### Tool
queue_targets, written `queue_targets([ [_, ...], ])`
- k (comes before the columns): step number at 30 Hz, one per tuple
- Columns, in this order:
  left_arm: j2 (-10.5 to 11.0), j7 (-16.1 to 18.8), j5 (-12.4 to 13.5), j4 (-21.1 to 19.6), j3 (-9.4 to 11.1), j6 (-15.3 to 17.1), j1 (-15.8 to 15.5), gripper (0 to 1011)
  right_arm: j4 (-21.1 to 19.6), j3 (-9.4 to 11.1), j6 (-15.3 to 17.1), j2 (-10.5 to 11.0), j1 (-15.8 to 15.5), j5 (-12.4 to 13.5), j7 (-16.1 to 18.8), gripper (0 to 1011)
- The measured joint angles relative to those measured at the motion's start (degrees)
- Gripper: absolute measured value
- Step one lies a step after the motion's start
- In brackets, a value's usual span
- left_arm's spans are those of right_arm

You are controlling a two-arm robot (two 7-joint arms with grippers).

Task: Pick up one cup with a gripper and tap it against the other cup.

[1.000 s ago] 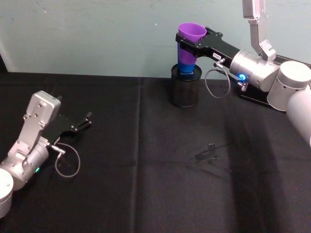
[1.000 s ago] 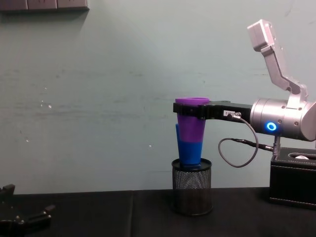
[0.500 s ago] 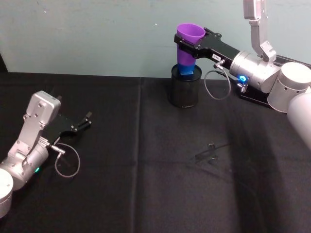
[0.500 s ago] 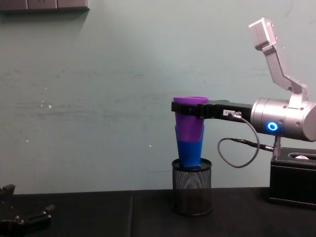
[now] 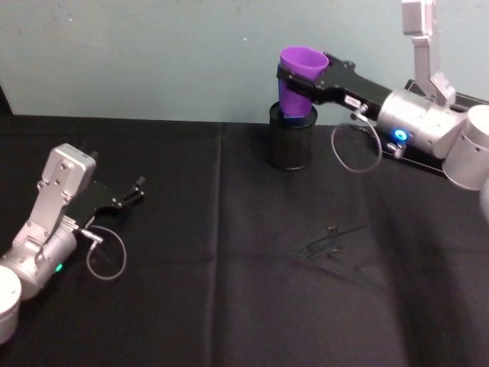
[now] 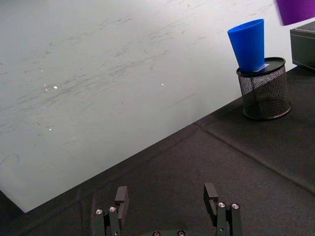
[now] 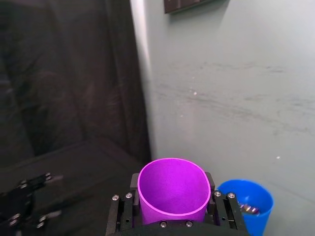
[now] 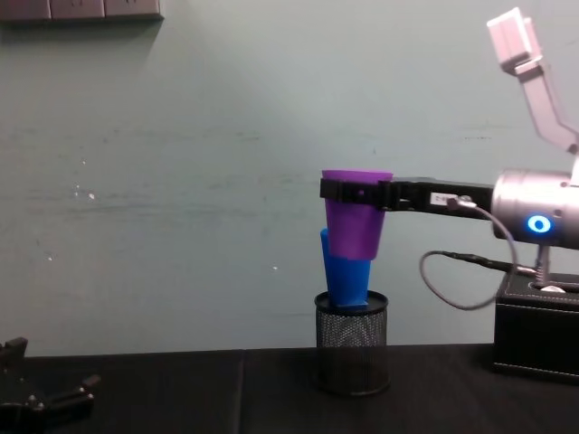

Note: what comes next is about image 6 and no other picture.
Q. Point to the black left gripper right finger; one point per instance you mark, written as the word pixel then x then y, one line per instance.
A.
pixel 212 199

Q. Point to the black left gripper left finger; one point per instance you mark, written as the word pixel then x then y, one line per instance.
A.
pixel 121 204

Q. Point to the black table cloth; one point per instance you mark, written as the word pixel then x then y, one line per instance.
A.
pixel 197 177

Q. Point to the blue plastic cup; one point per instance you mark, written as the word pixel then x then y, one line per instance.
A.
pixel 248 46

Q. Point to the black box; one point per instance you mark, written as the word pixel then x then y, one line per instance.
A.
pixel 303 44

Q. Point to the purple plastic cup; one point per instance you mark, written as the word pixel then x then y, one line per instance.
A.
pixel 296 11

